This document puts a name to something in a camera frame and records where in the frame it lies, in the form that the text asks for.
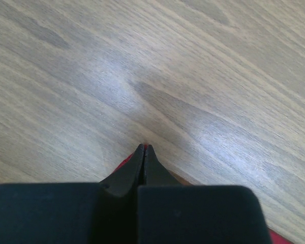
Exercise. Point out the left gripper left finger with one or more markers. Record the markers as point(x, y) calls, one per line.
point(74, 212)

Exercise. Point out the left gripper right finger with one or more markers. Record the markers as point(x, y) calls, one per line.
point(170, 212)

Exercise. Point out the red t shirt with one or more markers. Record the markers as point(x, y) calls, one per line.
point(275, 237)

